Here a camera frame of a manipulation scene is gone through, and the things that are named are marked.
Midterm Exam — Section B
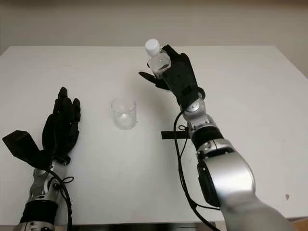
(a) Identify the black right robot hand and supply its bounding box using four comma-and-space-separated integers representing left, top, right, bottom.
138, 44, 206, 101

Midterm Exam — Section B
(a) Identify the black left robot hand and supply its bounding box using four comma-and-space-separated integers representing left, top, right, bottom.
41, 87, 81, 157

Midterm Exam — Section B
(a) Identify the clear plastic water bottle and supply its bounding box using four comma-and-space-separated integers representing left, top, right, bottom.
145, 39, 173, 79

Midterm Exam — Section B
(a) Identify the clear glass cup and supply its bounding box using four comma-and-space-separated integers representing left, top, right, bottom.
111, 97, 137, 130

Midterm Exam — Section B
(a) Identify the flat black strip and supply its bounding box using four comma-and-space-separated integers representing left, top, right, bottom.
161, 131, 190, 141

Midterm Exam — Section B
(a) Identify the black robot torso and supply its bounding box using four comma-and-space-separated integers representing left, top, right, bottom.
72, 223, 200, 231

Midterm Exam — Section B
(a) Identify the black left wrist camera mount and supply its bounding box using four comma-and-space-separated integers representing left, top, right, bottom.
1, 130, 55, 172

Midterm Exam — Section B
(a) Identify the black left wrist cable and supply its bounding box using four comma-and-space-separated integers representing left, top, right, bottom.
48, 169, 74, 231

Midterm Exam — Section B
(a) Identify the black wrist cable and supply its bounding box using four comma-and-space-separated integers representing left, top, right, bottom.
173, 111, 222, 231
48, 169, 74, 231

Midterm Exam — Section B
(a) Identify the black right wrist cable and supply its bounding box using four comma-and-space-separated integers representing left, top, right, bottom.
173, 111, 222, 231

